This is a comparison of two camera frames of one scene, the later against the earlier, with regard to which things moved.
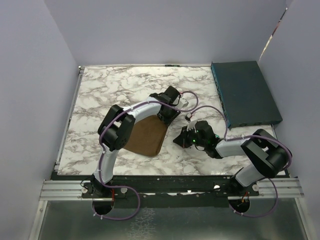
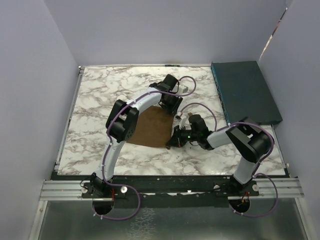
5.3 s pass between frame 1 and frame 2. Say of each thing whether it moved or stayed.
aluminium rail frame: stayed
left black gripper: moved
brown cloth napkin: moved
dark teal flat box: stayed
